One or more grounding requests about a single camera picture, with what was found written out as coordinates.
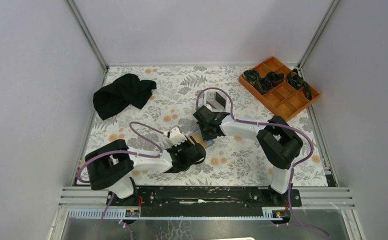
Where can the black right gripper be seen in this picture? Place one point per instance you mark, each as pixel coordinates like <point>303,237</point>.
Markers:
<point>206,137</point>

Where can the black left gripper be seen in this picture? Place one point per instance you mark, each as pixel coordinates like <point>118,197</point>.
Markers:
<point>184,143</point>

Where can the grey blue card holder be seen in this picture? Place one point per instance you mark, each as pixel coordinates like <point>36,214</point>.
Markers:
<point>194,133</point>

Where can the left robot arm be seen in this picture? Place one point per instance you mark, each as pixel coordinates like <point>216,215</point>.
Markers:
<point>110,167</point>

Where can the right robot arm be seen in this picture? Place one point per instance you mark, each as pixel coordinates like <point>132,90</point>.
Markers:
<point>280,143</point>

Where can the stack of cards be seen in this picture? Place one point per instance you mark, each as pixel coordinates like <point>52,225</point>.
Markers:
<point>216,101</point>

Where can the white plastic card box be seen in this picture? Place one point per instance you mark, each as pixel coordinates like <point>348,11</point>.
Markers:
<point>227,110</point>

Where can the floral table mat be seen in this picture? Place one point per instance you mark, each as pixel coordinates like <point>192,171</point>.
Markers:
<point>230,161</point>

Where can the green yellow rolled tie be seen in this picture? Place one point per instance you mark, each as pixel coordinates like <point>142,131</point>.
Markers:
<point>251,76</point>

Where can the dark blue rolled tie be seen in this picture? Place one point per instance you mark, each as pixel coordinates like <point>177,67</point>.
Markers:
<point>271,80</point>

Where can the orange wooden divider tray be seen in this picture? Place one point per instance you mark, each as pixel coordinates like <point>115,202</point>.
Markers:
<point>283,100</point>

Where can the black cloth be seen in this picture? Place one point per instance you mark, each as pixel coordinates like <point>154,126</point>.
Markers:
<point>126,90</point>

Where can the black orange rolled tie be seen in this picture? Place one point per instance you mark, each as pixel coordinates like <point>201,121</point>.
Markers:
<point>296,81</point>

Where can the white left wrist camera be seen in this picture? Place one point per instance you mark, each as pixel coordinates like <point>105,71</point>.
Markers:
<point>175,136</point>

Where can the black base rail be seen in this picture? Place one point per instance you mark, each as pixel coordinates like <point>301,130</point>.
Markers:
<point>206,201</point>

